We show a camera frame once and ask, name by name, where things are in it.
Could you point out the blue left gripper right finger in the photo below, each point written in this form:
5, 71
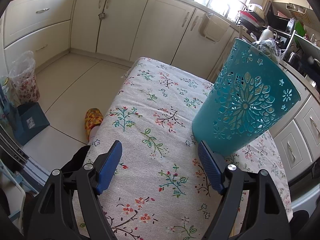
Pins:
213, 165

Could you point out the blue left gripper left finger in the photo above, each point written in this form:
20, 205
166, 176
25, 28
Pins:
106, 165

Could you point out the cream kitchen cabinets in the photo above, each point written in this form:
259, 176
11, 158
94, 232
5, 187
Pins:
119, 31

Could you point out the floral white tablecloth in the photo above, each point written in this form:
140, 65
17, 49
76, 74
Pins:
159, 189

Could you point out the yellow patterned slipper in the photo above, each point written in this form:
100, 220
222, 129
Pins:
93, 118

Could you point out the teal perforated plastic basket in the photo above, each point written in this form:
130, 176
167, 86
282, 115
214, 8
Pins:
249, 96

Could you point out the blue cardboard box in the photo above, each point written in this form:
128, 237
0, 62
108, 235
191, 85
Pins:
31, 121

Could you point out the floral plastic bag bin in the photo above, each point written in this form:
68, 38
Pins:
23, 78

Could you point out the white hanging plastic bin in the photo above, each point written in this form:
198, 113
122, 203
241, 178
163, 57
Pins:
213, 27

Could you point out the black dish rack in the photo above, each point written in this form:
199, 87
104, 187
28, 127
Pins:
252, 17

